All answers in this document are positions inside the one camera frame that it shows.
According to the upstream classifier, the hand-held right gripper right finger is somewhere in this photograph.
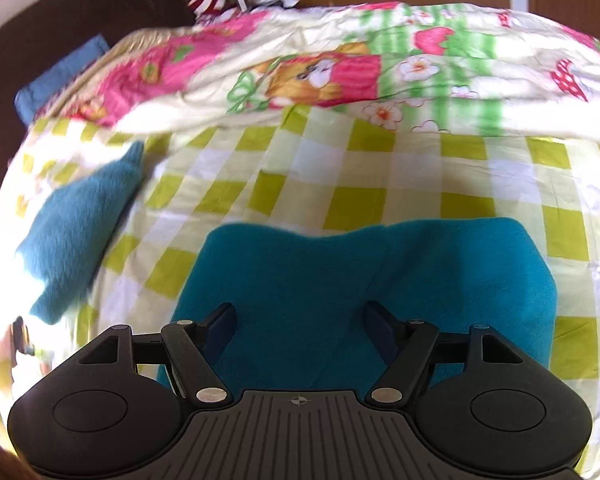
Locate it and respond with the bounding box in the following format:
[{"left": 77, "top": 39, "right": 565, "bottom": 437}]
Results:
[{"left": 364, "top": 300, "right": 528, "bottom": 406}]

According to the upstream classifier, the blue pillow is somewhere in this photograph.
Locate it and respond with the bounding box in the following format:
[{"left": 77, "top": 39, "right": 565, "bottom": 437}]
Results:
[{"left": 14, "top": 35, "right": 112, "bottom": 126}]

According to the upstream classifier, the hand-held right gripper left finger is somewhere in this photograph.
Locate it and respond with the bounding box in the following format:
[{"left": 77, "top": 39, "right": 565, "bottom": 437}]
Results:
[{"left": 75, "top": 302, "right": 237, "bottom": 406}]

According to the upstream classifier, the teal fuzzy towel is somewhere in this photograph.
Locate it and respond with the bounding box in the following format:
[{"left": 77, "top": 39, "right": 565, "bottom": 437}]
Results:
[{"left": 17, "top": 140, "right": 146, "bottom": 326}]

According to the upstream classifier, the teal fleece sweater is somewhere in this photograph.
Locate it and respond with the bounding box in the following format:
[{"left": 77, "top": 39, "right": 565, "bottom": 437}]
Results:
[{"left": 157, "top": 217, "right": 558, "bottom": 396}]

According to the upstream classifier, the green checkered bed sheet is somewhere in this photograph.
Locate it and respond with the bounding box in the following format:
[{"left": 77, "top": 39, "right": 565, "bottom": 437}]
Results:
[{"left": 0, "top": 105, "right": 600, "bottom": 480}]

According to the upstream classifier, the cartoon printed quilt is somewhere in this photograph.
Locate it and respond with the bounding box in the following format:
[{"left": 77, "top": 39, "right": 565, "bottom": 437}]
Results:
[{"left": 35, "top": 2, "right": 600, "bottom": 138}]

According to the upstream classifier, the dark wooden headboard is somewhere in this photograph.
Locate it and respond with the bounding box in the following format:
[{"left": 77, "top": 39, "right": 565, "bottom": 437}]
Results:
[{"left": 0, "top": 0, "right": 196, "bottom": 206}]

